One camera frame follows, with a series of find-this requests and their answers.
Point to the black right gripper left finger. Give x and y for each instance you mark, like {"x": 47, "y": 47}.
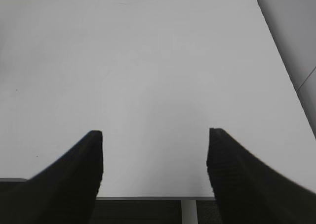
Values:
{"x": 63, "y": 193}

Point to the white table leg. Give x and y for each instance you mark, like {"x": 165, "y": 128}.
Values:
{"x": 189, "y": 212}

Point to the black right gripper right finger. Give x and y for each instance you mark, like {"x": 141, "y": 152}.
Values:
{"x": 247, "y": 191}

